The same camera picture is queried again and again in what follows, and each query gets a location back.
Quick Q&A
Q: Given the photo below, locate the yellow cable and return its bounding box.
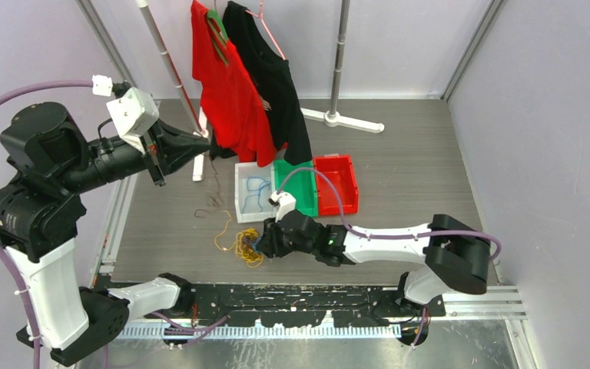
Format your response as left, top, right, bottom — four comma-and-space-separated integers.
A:
213, 209, 266, 270

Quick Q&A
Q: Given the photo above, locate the brown cable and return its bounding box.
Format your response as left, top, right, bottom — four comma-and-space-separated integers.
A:
194, 152, 228, 220

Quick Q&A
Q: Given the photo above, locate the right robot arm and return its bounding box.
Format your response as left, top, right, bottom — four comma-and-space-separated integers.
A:
253, 211, 492, 316

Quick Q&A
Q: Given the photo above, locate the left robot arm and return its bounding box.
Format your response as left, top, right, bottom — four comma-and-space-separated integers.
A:
0, 101, 209, 366

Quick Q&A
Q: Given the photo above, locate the left rack pole with base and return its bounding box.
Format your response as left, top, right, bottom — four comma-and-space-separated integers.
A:
134, 0, 211, 182

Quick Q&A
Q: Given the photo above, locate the rack pole with base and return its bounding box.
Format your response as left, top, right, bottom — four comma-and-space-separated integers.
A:
134, 0, 211, 182
300, 0, 386, 135

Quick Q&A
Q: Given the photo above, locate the green plastic bin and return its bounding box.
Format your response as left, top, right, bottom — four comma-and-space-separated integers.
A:
273, 159, 319, 218

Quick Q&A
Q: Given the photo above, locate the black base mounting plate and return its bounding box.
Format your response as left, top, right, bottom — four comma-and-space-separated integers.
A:
143, 283, 446, 329

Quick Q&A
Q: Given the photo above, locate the white plastic bin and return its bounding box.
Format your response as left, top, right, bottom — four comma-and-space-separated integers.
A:
234, 162, 276, 224

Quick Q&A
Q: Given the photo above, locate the red t-shirt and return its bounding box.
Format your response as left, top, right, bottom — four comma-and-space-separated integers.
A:
191, 1, 277, 167

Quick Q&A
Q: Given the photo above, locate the red plastic bin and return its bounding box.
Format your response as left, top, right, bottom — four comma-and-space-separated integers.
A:
313, 155, 360, 216

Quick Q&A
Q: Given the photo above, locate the right rack pole with base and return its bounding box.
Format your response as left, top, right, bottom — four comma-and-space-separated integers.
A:
300, 0, 386, 135

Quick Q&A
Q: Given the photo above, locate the black t-shirt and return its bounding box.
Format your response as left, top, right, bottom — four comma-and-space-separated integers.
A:
222, 1, 313, 166

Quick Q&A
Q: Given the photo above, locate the green clothes hanger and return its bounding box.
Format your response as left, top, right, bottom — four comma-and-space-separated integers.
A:
206, 9, 229, 66

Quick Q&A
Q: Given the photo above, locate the pink clothes hanger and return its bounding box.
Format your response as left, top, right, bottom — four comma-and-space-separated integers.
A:
247, 0, 287, 61

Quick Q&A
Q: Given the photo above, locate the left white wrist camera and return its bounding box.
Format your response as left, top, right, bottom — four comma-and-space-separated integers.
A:
106, 87, 159, 154

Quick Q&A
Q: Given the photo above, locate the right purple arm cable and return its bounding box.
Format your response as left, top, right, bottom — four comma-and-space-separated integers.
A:
277, 165, 504, 349

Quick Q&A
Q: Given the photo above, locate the white slotted cable duct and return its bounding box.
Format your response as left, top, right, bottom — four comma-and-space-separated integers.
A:
117, 320, 402, 341

